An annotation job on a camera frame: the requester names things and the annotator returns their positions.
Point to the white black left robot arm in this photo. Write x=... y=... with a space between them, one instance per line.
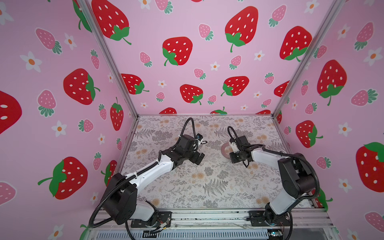
x=123 y=205

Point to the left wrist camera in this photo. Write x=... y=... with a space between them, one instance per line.
x=201 y=140

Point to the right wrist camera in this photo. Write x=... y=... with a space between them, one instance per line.
x=233 y=147

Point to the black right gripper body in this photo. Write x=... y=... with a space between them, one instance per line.
x=236 y=157

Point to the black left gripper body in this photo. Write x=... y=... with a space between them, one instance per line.
x=192 y=156

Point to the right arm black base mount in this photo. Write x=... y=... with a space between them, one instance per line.
x=268 y=219

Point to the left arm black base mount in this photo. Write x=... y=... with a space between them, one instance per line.
x=160 y=219

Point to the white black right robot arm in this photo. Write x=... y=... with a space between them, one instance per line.
x=299 y=179

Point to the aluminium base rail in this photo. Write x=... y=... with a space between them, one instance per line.
x=224 y=224

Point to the aluminium corner post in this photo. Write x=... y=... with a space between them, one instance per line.
x=108 y=22
x=327 y=22

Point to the aluminium corner post right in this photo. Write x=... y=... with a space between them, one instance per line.
x=327 y=22

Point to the aluminium corner post left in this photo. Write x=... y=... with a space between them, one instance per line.
x=108 y=22

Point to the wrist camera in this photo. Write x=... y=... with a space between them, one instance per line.
x=233 y=147
x=201 y=140

